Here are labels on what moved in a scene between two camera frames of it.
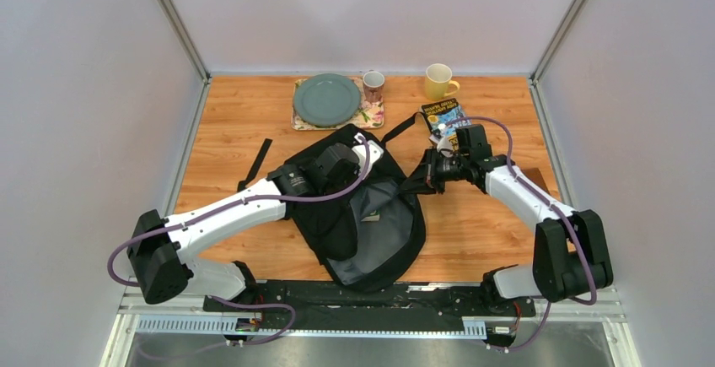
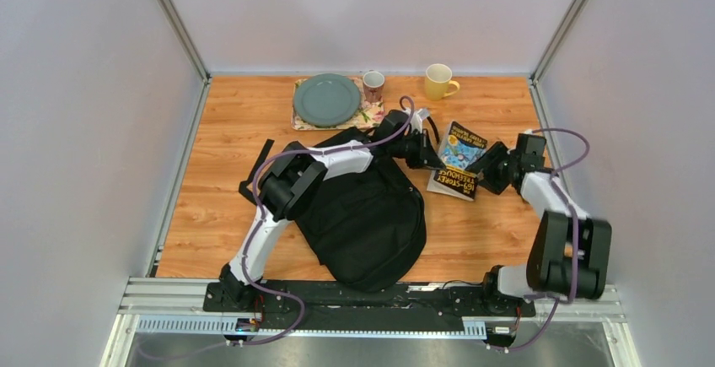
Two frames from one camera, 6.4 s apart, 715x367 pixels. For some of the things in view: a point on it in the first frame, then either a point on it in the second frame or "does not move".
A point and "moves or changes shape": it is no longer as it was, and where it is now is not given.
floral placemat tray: [368, 115] does not move
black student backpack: [367, 234] moves or changes shape
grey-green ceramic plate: [325, 99] does not move
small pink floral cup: [373, 83] does not move
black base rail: [412, 304] does not move
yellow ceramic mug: [438, 80] does not move
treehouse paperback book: [438, 115] moves or changes shape
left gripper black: [354, 177] -> [427, 154]
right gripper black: [425, 180] -> [485, 164]
